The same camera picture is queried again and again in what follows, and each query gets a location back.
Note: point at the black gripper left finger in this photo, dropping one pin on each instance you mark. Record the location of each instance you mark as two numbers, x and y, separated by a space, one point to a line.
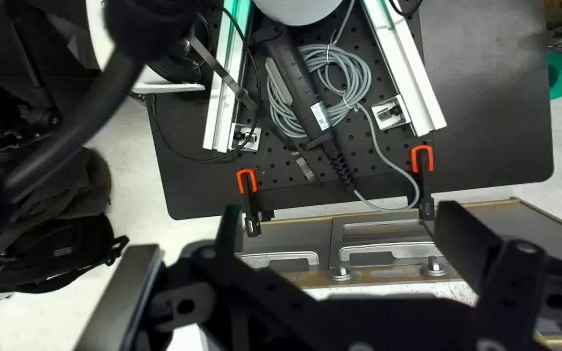
230 304

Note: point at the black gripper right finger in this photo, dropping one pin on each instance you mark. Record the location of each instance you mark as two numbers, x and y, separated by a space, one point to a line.
522 293

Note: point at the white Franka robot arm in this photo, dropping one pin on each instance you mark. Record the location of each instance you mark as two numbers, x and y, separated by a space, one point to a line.
294 8

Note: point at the orange black bar clamp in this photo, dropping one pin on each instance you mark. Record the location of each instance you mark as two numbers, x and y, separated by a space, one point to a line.
247 182
423 158

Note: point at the black backpack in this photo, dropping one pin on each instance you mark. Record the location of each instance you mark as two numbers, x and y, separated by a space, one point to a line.
48 246

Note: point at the black perforated base board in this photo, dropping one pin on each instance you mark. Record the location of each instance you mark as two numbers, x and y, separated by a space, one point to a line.
489 98

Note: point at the teal green object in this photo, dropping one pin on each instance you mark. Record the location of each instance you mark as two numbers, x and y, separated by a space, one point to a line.
559 74

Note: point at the bolted metal mount plate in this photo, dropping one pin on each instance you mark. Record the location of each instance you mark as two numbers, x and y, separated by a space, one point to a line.
360 260

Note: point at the metal corner bracket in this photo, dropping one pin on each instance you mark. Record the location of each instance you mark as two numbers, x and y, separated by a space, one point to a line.
247 137
392 113

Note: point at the aluminum extrusion rail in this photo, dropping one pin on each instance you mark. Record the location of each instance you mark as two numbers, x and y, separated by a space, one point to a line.
224 90
405 65

